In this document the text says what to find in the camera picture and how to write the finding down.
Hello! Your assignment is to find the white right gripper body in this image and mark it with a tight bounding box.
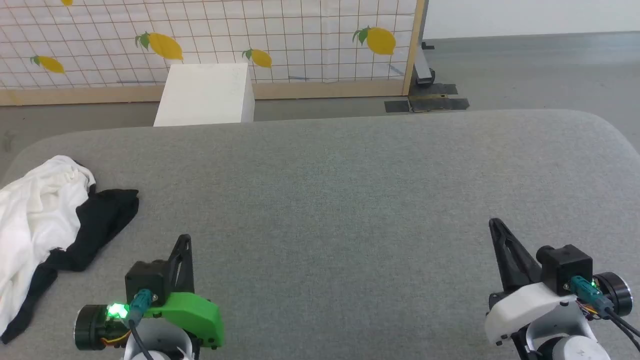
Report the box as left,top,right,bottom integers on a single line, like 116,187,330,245
484,281,596,347

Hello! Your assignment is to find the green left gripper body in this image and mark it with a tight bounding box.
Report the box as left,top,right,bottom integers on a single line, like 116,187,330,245
144,292,225,350

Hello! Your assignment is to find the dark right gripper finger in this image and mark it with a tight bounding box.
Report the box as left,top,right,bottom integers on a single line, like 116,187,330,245
488,218,543,293

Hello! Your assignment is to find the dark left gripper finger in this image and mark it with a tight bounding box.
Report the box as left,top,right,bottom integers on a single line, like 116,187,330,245
167,233,195,296

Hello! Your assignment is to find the white and black shirt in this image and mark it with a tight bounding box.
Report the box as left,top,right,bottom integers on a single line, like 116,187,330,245
0,155,140,346

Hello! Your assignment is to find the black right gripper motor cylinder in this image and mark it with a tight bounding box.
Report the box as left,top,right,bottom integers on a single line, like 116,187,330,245
592,272,634,317

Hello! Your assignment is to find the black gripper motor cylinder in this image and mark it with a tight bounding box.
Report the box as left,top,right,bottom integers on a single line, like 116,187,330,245
74,302,132,352
592,272,634,317

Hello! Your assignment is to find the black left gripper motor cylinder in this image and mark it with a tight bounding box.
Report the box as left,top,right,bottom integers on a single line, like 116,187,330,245
74,302,132,352

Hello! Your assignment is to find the white box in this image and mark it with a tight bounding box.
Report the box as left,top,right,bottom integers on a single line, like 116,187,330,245
153,63,255,127

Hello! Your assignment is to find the metal partition stand foot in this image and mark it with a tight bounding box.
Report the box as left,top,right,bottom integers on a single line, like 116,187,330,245
412,42,436,87

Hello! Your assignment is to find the lemon print partition panel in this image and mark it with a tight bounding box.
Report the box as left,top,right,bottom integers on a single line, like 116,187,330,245
0,0,427,107

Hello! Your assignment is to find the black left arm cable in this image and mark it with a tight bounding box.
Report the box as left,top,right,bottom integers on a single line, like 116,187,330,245
127,289,155,360

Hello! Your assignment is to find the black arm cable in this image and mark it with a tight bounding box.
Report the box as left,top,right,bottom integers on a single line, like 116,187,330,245
127,289,155,360
570,276,640,348

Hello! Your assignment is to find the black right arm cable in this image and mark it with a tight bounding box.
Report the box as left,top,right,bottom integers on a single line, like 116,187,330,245
570,276,640,348

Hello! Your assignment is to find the black floor base plate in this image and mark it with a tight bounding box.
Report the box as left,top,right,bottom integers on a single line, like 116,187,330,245
384,83,470,113

